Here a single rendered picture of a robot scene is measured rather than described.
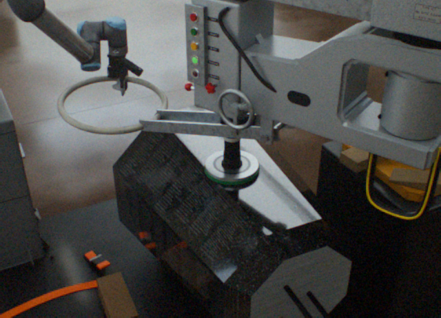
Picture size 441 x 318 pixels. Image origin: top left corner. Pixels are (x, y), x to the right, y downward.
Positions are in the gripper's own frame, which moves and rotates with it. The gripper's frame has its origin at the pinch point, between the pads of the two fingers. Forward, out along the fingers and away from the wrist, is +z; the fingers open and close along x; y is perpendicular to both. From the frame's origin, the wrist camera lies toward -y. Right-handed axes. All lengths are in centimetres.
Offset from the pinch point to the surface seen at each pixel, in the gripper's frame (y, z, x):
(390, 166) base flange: -123, 2, 39
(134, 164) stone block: -11.6, 19.6, 32.1
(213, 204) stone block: -53, 4, 72
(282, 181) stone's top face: -79, -1, 61
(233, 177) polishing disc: -60, -3, 65
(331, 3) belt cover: -85, -81, 81
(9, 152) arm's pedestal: 48, 19, 34
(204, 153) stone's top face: -45, 1, 44
